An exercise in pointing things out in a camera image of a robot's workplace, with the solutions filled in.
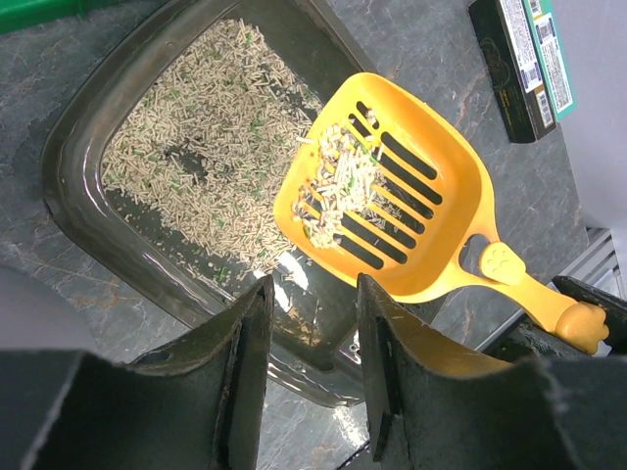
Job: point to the green plastic vegetable crate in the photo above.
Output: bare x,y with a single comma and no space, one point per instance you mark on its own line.
20,14

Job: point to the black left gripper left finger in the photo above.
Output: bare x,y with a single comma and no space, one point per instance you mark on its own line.
193,403

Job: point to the black box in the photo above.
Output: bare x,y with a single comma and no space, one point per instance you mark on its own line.
503,32

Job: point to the teal box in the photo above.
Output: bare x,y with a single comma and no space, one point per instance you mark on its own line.
544,31

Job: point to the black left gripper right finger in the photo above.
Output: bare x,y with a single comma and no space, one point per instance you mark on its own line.
433,403

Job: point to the grey cat litter pile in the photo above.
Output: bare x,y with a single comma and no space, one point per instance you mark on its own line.
208,145

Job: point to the yellow litter scoop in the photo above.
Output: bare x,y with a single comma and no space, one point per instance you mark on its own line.
384,186

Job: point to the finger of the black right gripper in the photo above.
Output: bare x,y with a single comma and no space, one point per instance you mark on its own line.
523,339
614,307

